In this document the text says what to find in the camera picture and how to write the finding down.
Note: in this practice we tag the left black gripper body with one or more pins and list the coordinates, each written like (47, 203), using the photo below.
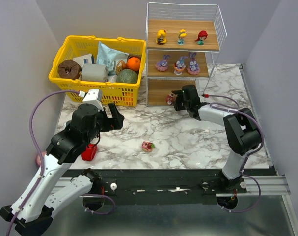
(109, 121)

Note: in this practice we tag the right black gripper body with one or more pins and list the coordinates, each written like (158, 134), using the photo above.
(182, 100)

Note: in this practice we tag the pink bear toy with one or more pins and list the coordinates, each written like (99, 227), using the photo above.
(170, 98)

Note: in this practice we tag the large purple bunny toy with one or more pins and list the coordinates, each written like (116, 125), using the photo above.
(193, 67)

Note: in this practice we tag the yellow blue duck toy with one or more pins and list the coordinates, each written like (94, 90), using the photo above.
(181, 37)

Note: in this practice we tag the red cherry toy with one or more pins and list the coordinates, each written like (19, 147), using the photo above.
(202, 36)

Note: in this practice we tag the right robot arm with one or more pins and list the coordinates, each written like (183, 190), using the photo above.
(244, 135)

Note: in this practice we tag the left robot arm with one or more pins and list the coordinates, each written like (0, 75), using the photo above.
(33, 212)

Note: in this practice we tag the red bell pepper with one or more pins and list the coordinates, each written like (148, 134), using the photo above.
(89, 153)

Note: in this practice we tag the white can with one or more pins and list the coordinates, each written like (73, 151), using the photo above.
(112, 78)

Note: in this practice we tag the green melon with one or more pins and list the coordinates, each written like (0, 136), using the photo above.
(127, 76)

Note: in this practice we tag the white paper roll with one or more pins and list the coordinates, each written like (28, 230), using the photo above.
(95, 73)

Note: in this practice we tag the brown onion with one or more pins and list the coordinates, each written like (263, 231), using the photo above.
(121, 65)

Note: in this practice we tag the orange fruit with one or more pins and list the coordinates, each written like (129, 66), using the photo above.
(133, 63)

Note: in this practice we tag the blue snack bag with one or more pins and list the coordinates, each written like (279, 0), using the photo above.
(110, 57)

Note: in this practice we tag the white blue box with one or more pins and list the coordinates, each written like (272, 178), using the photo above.
(85, 59)

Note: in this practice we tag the brown chocolate donut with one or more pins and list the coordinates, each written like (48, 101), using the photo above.
(69, 69)

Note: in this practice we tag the pink ball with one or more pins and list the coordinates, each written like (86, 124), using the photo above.
(38, 159)

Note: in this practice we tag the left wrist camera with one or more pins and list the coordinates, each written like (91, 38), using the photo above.
(94, 97)

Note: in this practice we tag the white wire wooden shelf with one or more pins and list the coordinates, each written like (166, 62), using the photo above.
(172, 18)

